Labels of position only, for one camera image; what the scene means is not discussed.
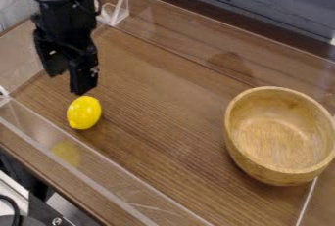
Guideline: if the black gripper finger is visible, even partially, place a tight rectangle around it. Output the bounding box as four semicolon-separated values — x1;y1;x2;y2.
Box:
35;40;68;77
69;55;98;95

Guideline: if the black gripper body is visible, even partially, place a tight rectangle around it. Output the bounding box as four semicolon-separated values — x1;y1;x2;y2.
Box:
30;0;100;63

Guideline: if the yellow lemon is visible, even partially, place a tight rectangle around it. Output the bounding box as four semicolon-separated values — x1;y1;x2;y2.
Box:
68;96;102;130

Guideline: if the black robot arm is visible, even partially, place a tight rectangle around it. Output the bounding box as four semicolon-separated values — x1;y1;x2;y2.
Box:
31;0;101;95

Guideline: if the brown wooden bowl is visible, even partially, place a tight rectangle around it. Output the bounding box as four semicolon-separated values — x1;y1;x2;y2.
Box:
224;86;335;186

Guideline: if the clear acrylic corner bracket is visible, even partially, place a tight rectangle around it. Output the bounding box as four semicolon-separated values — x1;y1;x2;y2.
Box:
94;0;131;26

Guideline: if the clear acrylic enclosure wall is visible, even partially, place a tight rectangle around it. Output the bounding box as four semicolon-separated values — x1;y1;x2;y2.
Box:
0;0;335;226

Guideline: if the black metal table frame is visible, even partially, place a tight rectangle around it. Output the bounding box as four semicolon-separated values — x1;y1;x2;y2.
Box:
0;151;102;226

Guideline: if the black cable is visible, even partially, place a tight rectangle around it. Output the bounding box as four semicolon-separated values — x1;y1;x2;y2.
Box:
0;194;23;226

